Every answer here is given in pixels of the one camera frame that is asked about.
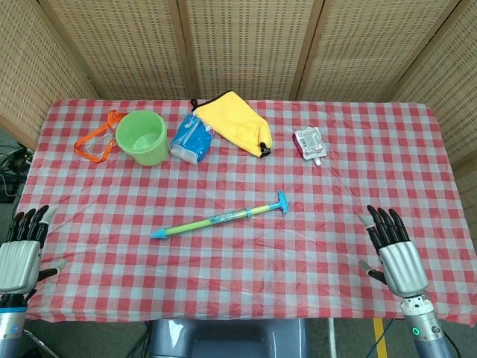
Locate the toy water squirter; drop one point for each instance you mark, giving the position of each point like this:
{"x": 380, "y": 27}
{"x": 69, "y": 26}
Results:
{"x": 208, "y": 220}

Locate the blue tissue pack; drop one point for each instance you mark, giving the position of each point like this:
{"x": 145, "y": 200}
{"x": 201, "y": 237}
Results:
{"x": 192, "y": 139}

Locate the red white checkered tablecloth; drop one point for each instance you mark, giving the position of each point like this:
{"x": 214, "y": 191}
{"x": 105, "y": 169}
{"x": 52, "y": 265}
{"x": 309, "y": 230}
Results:
{"x": 238, "y": 268}

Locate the green plastic bucket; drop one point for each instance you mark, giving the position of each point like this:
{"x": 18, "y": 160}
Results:
{"x": 143, "y": 139}

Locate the woven bamboo folding screen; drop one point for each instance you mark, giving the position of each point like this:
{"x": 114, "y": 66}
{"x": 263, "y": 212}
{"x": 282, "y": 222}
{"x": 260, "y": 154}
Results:
{"x": 246, "y": 44}

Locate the yellow cloth black trim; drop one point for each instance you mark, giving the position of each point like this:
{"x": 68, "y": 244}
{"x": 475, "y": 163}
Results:
{"x": 238, "y": 121}

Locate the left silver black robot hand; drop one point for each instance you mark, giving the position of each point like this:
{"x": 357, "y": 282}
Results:
{"x": 18, "y": 264}

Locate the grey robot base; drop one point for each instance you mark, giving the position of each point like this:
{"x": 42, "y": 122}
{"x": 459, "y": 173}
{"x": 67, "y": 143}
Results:
{"x": 227, "y": 339}

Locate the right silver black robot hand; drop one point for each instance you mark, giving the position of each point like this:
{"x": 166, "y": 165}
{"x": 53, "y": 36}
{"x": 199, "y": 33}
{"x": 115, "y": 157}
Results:
{"x": 402, "y": 266}

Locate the white red drink pouch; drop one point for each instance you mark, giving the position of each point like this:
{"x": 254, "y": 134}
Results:
{"x": 310, "y": 141}

